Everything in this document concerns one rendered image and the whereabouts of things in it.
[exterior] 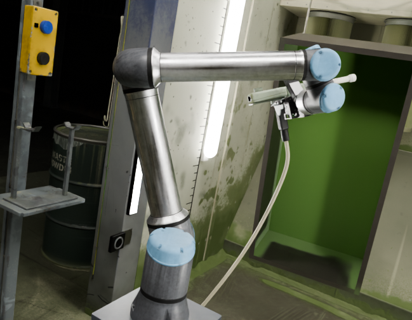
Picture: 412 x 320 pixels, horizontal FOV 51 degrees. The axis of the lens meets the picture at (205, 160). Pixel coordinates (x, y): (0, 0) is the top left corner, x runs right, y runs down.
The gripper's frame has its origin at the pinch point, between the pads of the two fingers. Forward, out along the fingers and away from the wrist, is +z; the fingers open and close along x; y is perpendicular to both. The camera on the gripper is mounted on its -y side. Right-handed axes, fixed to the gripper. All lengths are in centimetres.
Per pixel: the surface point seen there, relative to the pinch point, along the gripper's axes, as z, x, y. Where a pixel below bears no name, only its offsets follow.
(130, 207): 63, -60, 36
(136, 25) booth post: 53, -37, -49
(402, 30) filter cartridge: 75, 141, -23
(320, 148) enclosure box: 52, 48, 33
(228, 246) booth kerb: 157, 17, 106
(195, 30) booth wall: 69, -2, -45
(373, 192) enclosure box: 37, 66, 61
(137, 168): 60, -52, 18
